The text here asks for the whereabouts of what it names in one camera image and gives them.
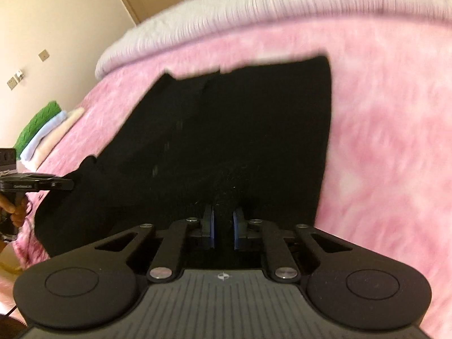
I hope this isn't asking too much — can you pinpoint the folded cream garment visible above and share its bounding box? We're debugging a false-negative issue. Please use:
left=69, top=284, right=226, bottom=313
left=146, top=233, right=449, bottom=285
left=21, top=108, right=85, bottom=171

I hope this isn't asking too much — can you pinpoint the ribbed pale bed cover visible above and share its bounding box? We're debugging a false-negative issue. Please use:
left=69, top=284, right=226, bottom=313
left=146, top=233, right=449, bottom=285
left=95, top=0, right=452, bottom=80

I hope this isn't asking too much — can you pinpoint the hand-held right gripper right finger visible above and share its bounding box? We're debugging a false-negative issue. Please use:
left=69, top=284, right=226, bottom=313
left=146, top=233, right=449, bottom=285
left=232, top=207, right=354, bottom=283

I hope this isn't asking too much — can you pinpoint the folded green knit garment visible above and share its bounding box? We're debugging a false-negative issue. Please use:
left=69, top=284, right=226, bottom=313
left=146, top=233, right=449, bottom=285
left=14, top=101, right=61, bottom=151

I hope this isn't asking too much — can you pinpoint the person's left hand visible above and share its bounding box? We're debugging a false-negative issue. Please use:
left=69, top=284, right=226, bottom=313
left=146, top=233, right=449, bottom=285
left=0, top=196, right=29, bottom=235

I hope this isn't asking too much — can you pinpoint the folded light blue garment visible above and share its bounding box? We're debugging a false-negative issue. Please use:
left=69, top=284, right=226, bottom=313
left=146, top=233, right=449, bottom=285
left=19, top=110, right=68, bottom=159

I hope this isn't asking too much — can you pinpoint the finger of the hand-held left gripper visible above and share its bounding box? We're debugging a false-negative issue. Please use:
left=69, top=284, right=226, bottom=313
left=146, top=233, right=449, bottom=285
left=38, top=174, right=75, bottom=192

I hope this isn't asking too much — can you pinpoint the black garment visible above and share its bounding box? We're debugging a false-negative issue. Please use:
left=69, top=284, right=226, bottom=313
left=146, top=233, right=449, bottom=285
left=33, top=55, right=333, bottom=258

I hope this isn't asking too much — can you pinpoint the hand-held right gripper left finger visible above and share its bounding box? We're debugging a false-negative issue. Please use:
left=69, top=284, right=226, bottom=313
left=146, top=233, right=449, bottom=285
left=94, top=203, right=217, bottom=284

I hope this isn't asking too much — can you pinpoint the pink floral blanket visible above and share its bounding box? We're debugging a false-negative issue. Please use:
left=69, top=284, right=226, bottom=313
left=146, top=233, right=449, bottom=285
left=0, top=18, right=452, bottom=339

